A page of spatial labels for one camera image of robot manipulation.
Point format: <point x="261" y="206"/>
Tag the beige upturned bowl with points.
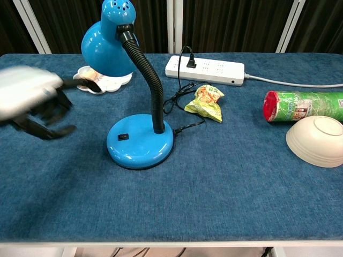
<point x="319" y="142"/>

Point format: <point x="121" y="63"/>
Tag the green chips can red lid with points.
<point x="300" y="105"/>

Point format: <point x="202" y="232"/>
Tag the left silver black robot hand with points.
<point x="24" y="88"/>

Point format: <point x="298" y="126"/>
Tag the white flower shaped plate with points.
<point x="115" y="81"/>

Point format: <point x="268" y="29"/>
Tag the black curtain panel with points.
<point x="67" y="21"/>
<point x="233" y="24"/>
<point x="321" y="24"/>
<point x="13" y="29"/>

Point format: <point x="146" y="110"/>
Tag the white frame post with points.
<point x="174" y="26"/>
<point x="33" y="26"/>
<point x="290" y="26"/>

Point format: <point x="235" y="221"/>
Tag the white power strip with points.
<point x="211" y="73"/>

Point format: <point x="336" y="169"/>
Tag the yellow green snack bag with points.
<point x="206" y="103"/>

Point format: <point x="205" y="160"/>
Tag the blue table cloth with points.
<point x="187" y="192"/>

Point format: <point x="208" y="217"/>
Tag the blue gooseneck desk lamp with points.
<point x="139" y="144"/>

